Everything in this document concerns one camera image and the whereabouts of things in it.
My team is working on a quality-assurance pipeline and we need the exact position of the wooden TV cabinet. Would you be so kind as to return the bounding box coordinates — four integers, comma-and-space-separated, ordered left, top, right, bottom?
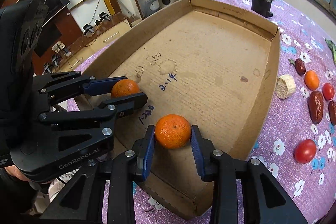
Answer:
33, 13, 142, 75

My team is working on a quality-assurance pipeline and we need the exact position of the large red jujube date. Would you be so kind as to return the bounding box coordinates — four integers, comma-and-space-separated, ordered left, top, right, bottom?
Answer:
307, 90, 323, 124

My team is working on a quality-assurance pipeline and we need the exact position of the small red cherry tomato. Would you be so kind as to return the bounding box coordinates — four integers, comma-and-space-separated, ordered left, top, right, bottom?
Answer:
322, 83, 335, 101

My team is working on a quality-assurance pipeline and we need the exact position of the brown cardboard tray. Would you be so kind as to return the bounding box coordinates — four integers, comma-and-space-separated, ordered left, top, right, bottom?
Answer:
74, 0, 281, 221

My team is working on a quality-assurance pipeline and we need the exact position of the black motor with brown roller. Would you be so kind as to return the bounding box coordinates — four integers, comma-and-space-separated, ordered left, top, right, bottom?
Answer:
251, 0, 274, 18

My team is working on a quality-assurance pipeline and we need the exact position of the small dark red date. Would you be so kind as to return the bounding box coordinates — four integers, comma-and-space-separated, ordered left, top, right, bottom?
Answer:
288, 59, 306, 76

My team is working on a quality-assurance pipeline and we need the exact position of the small orange tangerine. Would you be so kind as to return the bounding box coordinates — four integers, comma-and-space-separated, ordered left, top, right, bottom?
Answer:
304, 71, 319, 91

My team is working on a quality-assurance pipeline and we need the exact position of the large red tomato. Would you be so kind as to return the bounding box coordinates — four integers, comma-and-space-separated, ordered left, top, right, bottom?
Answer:
294, 139, 317, 164

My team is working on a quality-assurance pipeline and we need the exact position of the person's left hand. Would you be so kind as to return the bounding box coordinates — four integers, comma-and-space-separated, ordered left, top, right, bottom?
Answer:
5, 165, 30, 182

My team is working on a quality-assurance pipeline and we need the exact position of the red jujube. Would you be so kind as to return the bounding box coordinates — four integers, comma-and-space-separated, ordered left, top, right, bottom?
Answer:
328, 100, 336, 126

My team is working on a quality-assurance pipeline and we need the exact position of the white corn cob piece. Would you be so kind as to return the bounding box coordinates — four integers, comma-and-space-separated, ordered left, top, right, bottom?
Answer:
275, 75, 296, 100

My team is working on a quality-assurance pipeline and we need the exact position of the purple floral tablecloth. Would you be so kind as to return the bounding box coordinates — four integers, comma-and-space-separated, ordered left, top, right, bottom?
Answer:
78, 0, 335, 223

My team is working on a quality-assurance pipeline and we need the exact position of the green leafy vegetable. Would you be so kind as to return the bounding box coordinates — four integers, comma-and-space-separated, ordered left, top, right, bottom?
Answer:
325, 39, 336, 65

